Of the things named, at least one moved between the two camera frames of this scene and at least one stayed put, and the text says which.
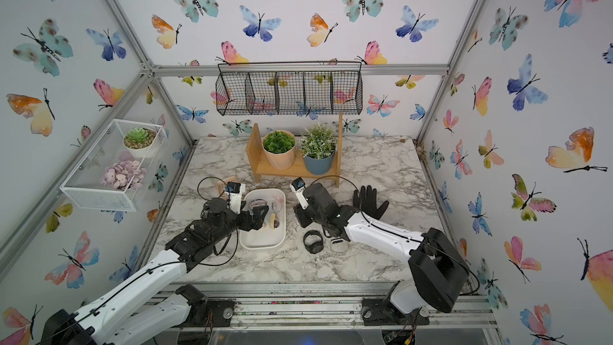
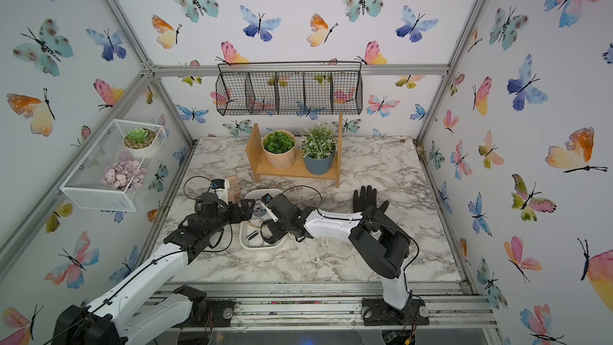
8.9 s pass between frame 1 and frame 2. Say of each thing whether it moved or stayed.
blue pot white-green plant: stayed
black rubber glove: stayed
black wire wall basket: stayed
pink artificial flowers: stayed
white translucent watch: moved
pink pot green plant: stayed
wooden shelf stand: stayed
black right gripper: moved
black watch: moved
